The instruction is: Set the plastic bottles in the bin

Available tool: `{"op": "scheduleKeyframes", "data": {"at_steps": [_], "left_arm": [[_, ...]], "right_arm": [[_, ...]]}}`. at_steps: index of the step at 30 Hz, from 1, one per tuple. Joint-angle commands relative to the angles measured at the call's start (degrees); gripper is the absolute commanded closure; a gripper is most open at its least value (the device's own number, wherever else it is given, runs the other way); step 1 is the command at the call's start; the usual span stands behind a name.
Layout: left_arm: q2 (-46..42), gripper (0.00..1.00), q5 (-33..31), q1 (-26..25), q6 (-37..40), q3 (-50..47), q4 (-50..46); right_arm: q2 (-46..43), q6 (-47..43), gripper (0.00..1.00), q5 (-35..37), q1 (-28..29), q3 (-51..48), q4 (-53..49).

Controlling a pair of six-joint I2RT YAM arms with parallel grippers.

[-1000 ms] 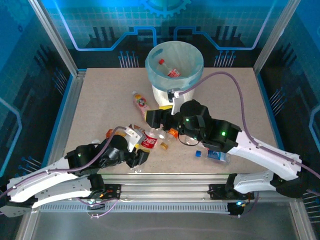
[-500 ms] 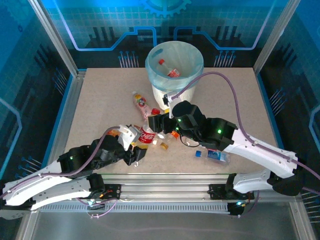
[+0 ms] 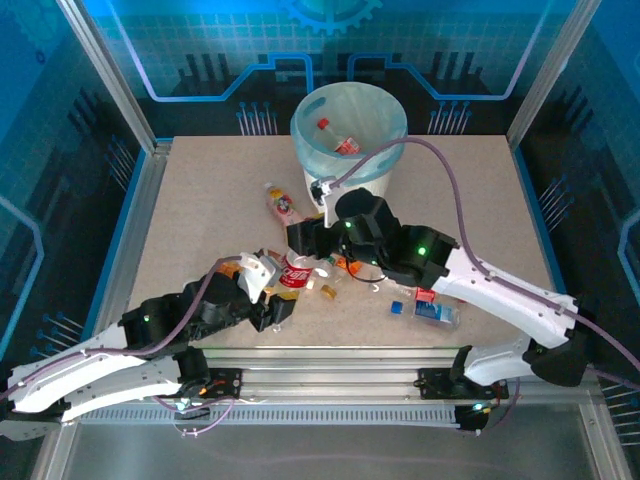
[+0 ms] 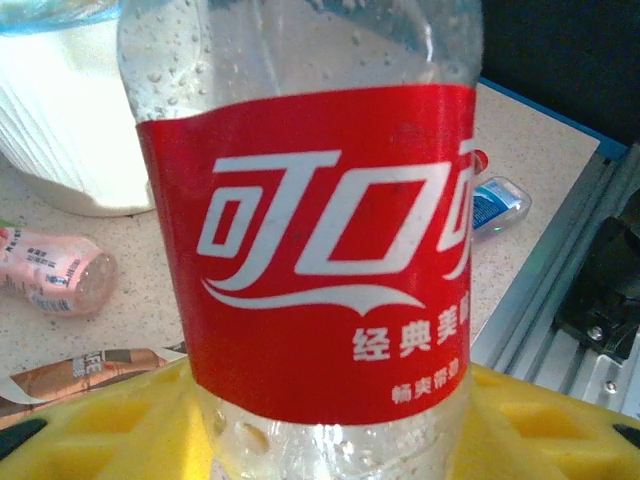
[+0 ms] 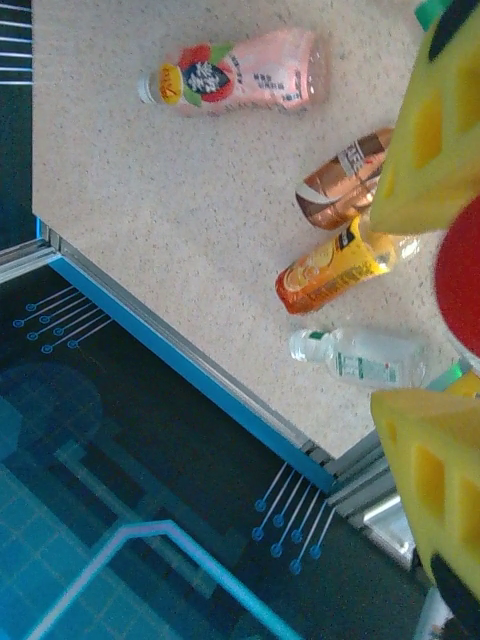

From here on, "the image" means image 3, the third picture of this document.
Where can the clear cola bottle red label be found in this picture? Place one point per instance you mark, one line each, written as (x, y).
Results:
(295, 275)

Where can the clear bottle green white cap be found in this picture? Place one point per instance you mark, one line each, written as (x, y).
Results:
(321, 272)

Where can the pink drink bottle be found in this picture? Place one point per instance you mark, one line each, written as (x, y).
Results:
(282, 205)

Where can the orange yellow juice bottle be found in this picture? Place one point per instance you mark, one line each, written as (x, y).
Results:
(226, 269)

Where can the orange label bottle gold cap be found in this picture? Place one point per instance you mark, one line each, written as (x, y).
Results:
(354, 266)

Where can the white ribbed plastic bin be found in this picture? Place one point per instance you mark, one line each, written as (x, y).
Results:
(372, 180)

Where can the red cap clear bottle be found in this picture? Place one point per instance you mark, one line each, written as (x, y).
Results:
(347, 146)

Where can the crushed clear bottle red label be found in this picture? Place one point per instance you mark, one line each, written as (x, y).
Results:
(425, 294)

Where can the blue label water bottle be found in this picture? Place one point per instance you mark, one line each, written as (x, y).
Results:
(432, 312)

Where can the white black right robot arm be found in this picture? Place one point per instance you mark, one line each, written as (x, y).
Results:
(500, 295)

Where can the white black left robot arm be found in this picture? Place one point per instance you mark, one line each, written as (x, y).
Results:
(75, 365)

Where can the light blue bin liner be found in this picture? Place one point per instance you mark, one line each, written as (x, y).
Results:
(350, 105)

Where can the grey metal front panel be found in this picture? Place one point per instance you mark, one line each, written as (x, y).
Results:
(325, 450)

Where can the black controller box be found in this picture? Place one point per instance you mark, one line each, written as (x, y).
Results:
(470, 420)

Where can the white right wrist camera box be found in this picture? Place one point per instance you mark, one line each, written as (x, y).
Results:
(327, 200)

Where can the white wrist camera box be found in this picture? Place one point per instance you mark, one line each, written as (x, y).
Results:
(327, 200)
(260, 272)

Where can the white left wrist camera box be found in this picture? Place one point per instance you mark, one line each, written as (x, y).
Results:
(260, 272)

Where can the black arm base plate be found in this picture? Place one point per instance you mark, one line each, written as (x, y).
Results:
(432, 385)
(230, 382)

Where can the aluminium front frame rail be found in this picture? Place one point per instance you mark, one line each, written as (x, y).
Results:
(325, 375)

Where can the aluminium side frame rail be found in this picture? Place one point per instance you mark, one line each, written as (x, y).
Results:
(145, 200)

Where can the aluminium frame post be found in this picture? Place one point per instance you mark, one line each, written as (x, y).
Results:
(115, 85)
(545, 85)

